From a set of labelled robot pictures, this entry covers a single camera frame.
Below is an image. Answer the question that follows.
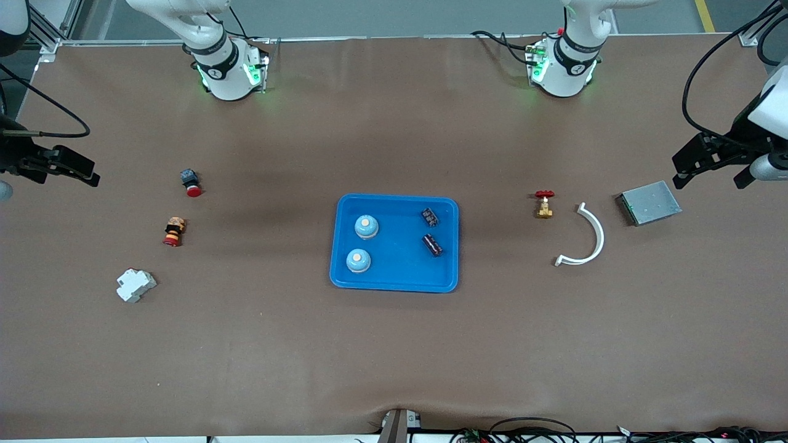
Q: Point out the blue dome call bell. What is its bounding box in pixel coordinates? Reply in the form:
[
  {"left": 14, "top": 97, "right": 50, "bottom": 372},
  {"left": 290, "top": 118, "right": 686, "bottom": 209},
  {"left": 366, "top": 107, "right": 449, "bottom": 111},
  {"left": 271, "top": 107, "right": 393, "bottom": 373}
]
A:
[
  {"left": 354, "top": 214, "right": 380, "bottom": 241},
  {"left": 345, "top": 248, "right": 372, "bottom": 274}
]

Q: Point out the blue plastic tray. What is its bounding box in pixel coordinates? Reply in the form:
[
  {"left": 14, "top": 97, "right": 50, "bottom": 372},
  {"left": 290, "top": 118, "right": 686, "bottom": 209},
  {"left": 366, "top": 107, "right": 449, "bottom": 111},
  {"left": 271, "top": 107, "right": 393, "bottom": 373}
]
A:
[{"left": 329, "top": 194, "right": 460, "bottom": 293}]

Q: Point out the silver metal module box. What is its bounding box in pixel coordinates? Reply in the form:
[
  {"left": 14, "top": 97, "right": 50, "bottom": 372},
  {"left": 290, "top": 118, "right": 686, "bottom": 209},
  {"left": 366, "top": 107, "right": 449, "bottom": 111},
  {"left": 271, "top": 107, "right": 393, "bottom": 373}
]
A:
[{"left": 616, "top": 180, "right": 683, "bottom": 227}]

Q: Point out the red emergency button orange body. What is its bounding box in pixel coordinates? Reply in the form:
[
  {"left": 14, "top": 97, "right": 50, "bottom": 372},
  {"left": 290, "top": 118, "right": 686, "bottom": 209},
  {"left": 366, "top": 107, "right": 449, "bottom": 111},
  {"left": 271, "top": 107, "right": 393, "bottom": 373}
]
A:
[{"left": 163, "top": 217, "right": 187, "bottom": 248}]

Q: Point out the white circuit breaker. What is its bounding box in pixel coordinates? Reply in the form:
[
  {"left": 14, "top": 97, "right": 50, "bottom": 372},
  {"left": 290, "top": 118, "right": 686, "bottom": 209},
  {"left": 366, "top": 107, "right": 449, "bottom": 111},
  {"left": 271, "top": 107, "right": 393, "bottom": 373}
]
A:
[{"left": 116, "top": 268, "right": 157, "bottom": 303}]

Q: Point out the brown table mat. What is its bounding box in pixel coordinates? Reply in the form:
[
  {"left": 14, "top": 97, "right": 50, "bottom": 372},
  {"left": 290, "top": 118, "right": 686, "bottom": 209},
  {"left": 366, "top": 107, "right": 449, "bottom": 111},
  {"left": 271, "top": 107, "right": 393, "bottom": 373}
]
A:
[{"left": 0, "top": 36, "right": 788, "bottom": 439}]

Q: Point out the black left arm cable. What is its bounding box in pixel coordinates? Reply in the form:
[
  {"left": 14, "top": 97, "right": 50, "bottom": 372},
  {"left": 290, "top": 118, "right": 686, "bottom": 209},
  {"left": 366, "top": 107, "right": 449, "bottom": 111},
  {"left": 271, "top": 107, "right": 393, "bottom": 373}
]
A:
[{"left": 682, "top": 6, "right": 788, "bottom": 145}]

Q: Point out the aluminium frame corner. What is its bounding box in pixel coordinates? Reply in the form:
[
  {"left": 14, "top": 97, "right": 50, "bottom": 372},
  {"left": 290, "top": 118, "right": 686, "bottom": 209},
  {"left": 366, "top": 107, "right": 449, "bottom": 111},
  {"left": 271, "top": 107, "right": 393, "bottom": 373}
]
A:
[
  {"left": 739, "top": 0, "right": 788, "bottom": 47},
  {"left": 0, "top": 0, "right": 87, "bottom": 62}
]

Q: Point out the white curved plastic bracket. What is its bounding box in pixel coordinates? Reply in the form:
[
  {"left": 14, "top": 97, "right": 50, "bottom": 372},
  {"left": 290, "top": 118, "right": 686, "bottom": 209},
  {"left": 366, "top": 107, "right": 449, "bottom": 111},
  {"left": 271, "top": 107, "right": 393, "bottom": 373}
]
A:
[{"left": 555, "top": 202, "right": 605, "bottom": 267}]

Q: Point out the black base cable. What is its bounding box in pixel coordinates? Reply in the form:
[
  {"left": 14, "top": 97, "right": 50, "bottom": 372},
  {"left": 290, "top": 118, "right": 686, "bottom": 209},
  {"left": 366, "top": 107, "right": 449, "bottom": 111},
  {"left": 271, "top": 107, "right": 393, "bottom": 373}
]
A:
[
  {"left": 222, "top": 3, "right": 275, "bottom": 44},
  {"left": 471, "top": 30, "right": 536, "bottom": 67}
]

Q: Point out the black cable bundle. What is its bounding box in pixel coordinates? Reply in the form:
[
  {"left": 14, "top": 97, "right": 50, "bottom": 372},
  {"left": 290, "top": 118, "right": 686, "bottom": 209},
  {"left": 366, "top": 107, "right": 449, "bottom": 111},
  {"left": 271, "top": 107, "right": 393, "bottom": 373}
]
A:
[{"left": 616, "top": 425, "right": 788, "bottom": 443}]

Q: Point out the black looped cable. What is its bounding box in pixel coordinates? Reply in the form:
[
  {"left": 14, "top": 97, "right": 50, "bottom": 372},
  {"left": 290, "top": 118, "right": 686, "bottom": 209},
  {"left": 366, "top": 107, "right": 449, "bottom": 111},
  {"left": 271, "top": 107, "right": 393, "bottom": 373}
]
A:
[{"left": 489, "top": 417, "right": 579, "bottom": 443}]

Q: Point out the aluminium profile bracket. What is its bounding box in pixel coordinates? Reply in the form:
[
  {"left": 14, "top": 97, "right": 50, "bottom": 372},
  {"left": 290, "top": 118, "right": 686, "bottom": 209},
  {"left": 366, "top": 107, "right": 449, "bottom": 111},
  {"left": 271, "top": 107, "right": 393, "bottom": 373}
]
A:
[{"left": 377, "top": 409, "right": 422, "bottom": 443}]

